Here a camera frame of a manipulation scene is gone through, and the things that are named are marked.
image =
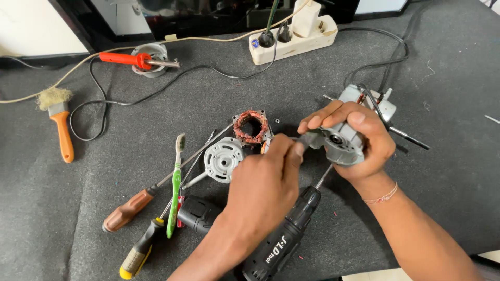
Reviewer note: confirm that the grey metal motor housing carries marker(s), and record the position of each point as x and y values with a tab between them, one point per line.
343	146

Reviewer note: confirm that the small orange white part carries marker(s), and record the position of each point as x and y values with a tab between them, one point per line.
265	147

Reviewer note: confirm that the grey round motor cover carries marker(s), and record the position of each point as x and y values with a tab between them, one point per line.
156	50

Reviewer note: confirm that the green toothbrush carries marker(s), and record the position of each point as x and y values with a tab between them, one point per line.
175	191

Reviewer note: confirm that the white charger adapter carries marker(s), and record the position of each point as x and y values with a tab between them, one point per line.
305	19

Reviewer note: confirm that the person's left hand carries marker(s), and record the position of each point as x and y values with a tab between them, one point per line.
257	191

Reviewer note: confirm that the copper wound motor stator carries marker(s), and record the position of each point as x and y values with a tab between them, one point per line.
245	130

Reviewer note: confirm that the grey motor cover with shaft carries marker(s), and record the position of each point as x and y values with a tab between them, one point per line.
222	160

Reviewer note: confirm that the white power strip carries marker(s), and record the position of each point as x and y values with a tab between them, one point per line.
297	47

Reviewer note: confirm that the red soldering iron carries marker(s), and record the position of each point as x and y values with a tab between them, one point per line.
125	59

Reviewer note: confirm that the person's right hand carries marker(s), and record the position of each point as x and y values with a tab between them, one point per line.
377	144

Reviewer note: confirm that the small red tester screwdriver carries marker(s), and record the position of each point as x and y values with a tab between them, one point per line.
180	218

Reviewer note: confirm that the grey fan motor with shaft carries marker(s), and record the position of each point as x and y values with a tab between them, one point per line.
384	107

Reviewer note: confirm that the grey felt mat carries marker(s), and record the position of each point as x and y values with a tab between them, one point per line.
58	218

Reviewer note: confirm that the black glossy appliance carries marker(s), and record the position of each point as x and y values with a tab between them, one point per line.
203	15

